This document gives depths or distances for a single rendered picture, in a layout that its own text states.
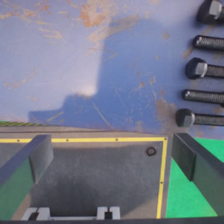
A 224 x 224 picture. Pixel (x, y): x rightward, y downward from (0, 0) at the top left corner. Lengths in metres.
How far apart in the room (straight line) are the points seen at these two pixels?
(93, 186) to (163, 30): 0.55
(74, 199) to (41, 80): 0.55
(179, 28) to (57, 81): 0.13
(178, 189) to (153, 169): 0.55
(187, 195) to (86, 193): 0.72
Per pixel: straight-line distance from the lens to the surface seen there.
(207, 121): 0.19
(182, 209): 1.25
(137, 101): 0.17
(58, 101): 0.18
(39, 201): 0.71
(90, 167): 0.58
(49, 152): 0.17
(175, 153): 0.17
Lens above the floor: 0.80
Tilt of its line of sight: 75 degrees down
